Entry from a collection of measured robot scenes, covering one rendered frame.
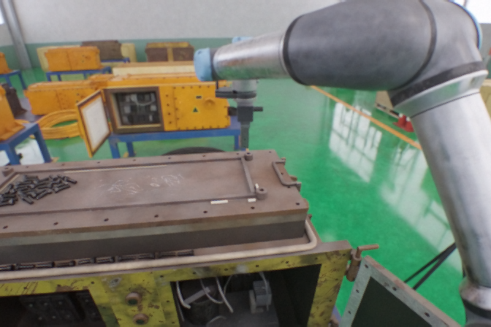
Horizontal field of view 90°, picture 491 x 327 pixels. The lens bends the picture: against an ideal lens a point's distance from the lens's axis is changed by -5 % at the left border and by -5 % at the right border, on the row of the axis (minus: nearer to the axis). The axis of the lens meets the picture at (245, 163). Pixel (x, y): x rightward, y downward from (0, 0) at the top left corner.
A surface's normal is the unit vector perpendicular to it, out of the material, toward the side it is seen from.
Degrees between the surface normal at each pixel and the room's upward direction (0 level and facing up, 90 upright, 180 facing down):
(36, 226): 0
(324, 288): 90
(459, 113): 65
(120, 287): 90
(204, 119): 90
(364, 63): 103
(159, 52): 90
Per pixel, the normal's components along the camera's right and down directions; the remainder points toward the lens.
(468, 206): -0.80, 0.19
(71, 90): 0.19, 0.47
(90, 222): 0.00, -0.88
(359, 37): -0.40, 0.28
